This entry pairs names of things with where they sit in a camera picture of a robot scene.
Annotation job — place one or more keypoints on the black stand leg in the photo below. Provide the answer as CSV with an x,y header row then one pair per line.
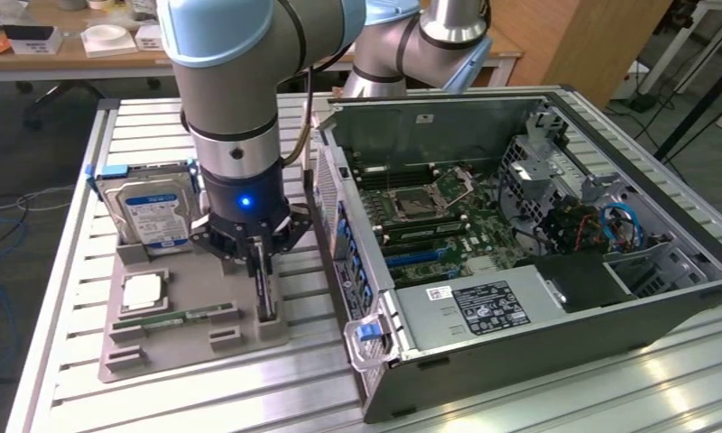
x,y
699,108

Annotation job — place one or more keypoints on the green motherboard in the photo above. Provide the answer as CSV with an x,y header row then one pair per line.
x,y
488,239

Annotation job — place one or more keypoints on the wooden cabinet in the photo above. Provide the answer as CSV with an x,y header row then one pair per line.
x,y
579,45

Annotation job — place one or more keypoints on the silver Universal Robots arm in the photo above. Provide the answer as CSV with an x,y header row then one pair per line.
x,y
229,113

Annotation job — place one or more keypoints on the metal disk bay cage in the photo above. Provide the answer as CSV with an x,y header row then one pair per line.
x,y
531,180

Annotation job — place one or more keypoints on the black open PC case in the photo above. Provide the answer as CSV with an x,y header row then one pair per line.
x,y
517,361

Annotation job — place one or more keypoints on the silver CPU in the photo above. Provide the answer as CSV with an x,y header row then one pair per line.
x,y
142,293

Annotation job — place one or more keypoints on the plain white box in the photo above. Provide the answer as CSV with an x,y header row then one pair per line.
x,y
150,38

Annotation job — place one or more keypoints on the metal socket cover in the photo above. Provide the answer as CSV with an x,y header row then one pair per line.
x,y
456,182

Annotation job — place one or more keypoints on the green RAM stick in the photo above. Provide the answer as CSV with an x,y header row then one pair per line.
x,y
162,321

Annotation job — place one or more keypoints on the wooden desk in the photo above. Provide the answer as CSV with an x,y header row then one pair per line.
x,y
97,63

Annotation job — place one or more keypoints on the white box with round hollow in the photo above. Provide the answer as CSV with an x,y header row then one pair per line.
x,y
109,43

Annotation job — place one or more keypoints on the CPU socket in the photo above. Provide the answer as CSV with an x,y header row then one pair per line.
x,y
416,203

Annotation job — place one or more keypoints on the grey parts rack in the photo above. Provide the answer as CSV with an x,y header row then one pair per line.
x,y
205,306

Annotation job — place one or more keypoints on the white box with black top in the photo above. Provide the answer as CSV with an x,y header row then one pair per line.
x,y
33,43

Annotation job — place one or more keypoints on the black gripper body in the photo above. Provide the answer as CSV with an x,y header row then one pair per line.
x,y
241,207

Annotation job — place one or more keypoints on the installed RAM stick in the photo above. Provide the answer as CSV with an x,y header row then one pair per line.
x,y
428,231

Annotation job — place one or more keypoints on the blue case latch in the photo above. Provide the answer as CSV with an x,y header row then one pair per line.
x,y
370,333

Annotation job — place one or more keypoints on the blue expansion slot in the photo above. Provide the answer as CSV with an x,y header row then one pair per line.
x,y
419,258

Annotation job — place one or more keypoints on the hard disk with blue bracket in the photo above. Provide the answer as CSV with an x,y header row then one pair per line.
x,y
150,216

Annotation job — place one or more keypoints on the black office chair base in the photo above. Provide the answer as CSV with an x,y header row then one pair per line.
x,y
54,92

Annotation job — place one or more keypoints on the grey power supply unit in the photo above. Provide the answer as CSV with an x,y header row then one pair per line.
x,y
421,315

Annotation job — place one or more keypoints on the green graphics card black fan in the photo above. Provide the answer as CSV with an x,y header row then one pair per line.
x,y
265,293

